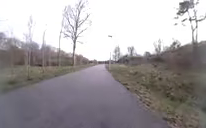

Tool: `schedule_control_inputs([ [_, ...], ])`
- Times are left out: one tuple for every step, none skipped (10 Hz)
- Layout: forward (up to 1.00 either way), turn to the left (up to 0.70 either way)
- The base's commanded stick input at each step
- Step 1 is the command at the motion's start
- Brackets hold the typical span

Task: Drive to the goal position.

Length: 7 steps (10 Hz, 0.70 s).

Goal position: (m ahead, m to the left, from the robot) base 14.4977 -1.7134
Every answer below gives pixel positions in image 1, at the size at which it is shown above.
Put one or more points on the distant group of trees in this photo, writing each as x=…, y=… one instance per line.
x=141, y=51

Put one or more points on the bare pine tree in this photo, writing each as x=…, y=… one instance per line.
x=192, y=20

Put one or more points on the tall bare tree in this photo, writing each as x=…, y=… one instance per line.
x=74, y=30

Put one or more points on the brown hedge of bushes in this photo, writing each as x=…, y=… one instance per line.
x=34, y=55

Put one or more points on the street lamp pole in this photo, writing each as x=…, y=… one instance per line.
x=110, y=53

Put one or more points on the grey asphalt path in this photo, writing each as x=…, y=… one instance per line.
x=86, y=100

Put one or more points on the grass slope with dead leaves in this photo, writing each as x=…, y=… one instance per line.
x=164, y=86

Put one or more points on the row of thin young trees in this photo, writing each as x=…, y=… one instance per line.
x=29, y=50

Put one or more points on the grass verge with young trees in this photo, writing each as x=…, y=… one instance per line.
x=21, y=76

